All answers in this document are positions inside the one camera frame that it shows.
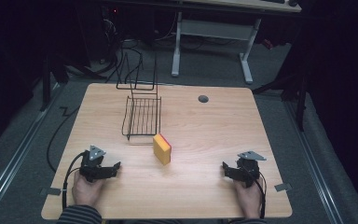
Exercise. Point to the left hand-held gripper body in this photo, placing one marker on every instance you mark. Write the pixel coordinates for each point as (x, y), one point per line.
(90, 164)

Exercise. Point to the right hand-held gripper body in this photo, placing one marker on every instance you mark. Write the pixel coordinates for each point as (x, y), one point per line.
(248, 169)

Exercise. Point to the person's left hand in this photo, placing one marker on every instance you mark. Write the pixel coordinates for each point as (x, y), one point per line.
(85, 190)

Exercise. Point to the person's right hand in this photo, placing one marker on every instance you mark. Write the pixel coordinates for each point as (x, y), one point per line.
(248, 199)

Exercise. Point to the grey tape piece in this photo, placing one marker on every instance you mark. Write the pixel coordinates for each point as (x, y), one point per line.
(282, 187)
(52, 191)

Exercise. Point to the yellow sponge with red side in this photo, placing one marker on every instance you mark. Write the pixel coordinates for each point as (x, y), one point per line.
(162, 151)

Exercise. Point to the black metal stand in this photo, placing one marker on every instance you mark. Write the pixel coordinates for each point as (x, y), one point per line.
(51, 77)
(292, 90)

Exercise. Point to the white desk with metal legs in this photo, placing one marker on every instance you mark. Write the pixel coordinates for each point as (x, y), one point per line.
(213, 29)

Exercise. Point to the metal floor rail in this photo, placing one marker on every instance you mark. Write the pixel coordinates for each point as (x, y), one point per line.
(310, 155)
(15, 158)

